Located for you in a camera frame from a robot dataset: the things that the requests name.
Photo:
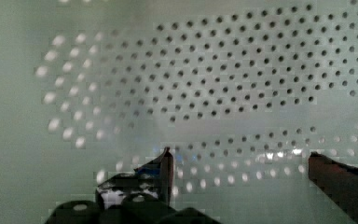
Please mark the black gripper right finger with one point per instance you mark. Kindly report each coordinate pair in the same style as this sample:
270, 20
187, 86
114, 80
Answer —
339, 181

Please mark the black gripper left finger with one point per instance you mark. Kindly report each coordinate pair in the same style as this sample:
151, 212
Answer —
153, 178

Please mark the green oval strainer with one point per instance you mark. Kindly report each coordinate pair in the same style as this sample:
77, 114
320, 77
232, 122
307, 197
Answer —
241, 92

